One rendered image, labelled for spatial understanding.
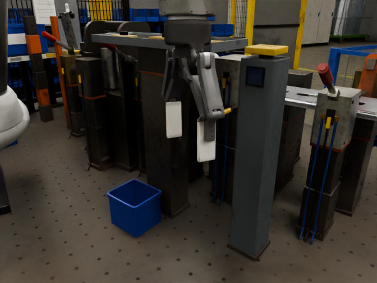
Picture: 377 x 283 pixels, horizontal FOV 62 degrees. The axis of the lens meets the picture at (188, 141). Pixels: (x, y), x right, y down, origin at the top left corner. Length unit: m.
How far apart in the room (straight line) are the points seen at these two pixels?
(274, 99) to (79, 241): 0.57
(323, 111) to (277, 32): 3.61
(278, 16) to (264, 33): 0.30
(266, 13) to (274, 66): 3.58
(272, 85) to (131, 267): 0.49
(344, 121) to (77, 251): 0.66
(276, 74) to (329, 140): 0.23
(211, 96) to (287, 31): 4.02
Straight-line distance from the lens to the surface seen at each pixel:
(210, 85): 0.46
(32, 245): 0.88
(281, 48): 0.60
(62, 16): 1.41
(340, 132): 0.73
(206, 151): 0.49
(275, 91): 0.60
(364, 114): 0.84
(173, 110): 0.60
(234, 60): 0.79
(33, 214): 0.99
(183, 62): 0.50
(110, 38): 0.80
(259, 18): 4.07
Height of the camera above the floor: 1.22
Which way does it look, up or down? 23 degrees down
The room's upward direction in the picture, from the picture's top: straight up
